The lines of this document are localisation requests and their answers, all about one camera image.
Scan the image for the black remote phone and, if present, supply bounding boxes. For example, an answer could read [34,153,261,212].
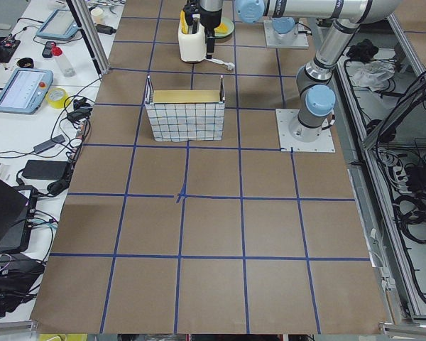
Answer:
[42,40,56,59]

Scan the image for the crumpled white cloth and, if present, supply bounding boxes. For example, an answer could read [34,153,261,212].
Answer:
[351,61,395,91]

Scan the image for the triangular orange bread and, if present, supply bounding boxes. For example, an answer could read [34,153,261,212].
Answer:
[214,22,228,36]

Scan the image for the clear bottle red cap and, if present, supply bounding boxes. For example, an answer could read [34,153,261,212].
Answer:
[51,45,76,77]

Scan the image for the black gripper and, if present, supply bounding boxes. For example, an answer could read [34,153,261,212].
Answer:
[183,0,223,60]

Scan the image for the aluminium frame post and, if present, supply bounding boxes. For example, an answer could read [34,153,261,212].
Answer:
[67,0,109,76]

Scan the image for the white two-slot toaster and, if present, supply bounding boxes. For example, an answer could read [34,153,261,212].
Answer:
[177,23,207,63]

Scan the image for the white paper cup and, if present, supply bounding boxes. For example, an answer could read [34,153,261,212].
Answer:
[90,7,105,25]

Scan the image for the near blue teach pendant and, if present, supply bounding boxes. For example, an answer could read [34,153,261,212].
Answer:
[0,68,53,114]

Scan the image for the black laptop computer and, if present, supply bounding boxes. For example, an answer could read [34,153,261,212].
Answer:
[0,180,37,254]

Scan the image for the yellow tape roll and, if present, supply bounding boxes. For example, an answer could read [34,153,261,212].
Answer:
[45,87,68,109]

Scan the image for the blue teach pendant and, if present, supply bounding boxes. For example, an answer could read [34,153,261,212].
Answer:
[35,9,78,41]
[0,68,53,114]

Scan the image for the black power adapter brick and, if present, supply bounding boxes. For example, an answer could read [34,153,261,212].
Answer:
[22,160,69,180]

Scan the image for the small black bowl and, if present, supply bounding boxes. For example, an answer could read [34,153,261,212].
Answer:
[16,58,34,69]

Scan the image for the light green plate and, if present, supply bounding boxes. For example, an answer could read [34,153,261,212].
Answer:
[214,16,234,38]

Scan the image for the wire basket with checked cloth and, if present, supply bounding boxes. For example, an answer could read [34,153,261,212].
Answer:
[145,77,226,142]

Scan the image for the coiled black cables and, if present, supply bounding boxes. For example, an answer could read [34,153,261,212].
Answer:
[391,193,426,246]

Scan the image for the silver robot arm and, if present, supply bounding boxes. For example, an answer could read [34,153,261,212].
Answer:
[271,17,310,38]
[236,0,400,129]

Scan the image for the far blue teach pendant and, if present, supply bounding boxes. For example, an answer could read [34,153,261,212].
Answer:
[35,9,78,41]

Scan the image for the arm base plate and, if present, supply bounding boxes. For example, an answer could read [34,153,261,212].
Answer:
[263,18,309,49]
[275,109,335,153]

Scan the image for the bread slice in toaster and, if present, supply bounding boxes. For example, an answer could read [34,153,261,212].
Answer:
[180,10,192,35]

